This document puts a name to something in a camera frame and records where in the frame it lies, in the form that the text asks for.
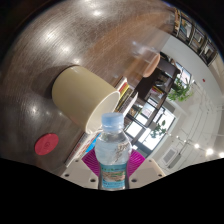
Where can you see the low dark shelf unit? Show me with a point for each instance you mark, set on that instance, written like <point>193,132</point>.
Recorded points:
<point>156,86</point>

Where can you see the potted green plant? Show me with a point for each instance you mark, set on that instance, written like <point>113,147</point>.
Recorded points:
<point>180,90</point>

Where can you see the blue-covered book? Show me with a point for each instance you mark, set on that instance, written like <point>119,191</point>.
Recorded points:
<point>95,140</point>

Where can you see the green plant in white pot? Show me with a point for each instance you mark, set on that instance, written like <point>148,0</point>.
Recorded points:
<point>159,129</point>

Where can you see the ceiling air conditioner unit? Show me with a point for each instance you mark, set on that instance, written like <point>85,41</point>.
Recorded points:
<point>169,156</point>

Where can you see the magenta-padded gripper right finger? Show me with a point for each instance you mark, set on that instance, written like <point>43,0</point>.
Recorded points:
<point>146,171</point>

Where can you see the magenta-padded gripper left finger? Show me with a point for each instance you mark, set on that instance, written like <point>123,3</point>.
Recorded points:
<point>80,173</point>

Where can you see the tall bookshelf with books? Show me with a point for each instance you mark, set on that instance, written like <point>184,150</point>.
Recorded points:
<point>195,35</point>

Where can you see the clear water bottle blue cap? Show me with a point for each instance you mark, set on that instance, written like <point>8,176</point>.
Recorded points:
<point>113,150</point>

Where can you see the group of ceiling spotlights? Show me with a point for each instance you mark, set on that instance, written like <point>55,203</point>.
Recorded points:
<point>209,151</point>

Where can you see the yellow-spined book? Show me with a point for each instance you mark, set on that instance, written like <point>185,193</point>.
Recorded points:
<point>124,95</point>

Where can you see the cream ceramic cup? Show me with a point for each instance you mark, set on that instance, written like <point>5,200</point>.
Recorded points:
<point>80,95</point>

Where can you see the white book with red spine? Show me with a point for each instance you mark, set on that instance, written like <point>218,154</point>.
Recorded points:
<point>120,84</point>

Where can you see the flat round red coaster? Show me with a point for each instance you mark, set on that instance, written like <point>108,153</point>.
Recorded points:
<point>46,144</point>

